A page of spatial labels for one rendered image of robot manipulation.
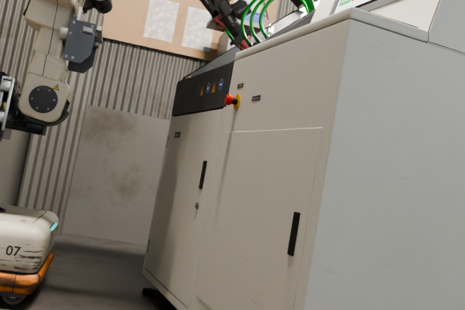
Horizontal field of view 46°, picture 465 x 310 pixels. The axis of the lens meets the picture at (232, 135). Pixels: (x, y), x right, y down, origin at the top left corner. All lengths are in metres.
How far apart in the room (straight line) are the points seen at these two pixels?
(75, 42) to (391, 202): 1.36
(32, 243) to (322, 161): 1.12
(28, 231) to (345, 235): 1.14
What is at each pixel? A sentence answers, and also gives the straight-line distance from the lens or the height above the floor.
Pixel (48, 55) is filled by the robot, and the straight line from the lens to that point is 2.22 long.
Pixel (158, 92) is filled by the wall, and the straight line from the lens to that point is 4.03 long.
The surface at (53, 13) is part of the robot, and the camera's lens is 2.28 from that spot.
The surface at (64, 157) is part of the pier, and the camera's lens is 3.82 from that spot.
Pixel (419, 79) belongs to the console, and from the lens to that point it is 1.39.
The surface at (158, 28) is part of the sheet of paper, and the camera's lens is 4.08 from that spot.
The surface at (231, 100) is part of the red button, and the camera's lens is 1.76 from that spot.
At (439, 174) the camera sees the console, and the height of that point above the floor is 0.65.
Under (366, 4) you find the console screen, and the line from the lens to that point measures 1.75.
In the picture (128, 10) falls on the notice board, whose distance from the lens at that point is 4.10.
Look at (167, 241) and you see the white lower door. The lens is 2.25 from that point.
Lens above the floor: 0.54
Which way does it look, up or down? 5 degrees up
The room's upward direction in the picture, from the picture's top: 10 degrees clockwise
